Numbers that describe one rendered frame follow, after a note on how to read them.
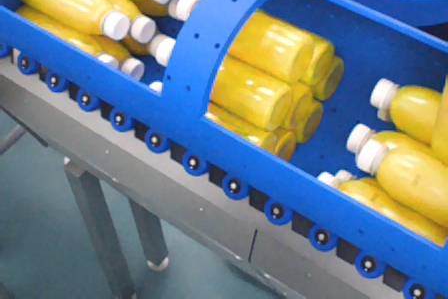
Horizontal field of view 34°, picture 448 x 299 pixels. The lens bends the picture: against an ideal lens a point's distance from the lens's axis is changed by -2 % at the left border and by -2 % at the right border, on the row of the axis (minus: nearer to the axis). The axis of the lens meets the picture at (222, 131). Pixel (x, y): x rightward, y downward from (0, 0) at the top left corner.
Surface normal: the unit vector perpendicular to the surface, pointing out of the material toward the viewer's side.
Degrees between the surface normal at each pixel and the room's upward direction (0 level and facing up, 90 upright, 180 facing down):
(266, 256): 70
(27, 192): 0
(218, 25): 25
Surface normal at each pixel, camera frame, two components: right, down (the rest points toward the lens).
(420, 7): -0.04, 0.78
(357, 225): -0.61, 0.61
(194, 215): -0.58, 0.40
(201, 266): -0.06, -0.63
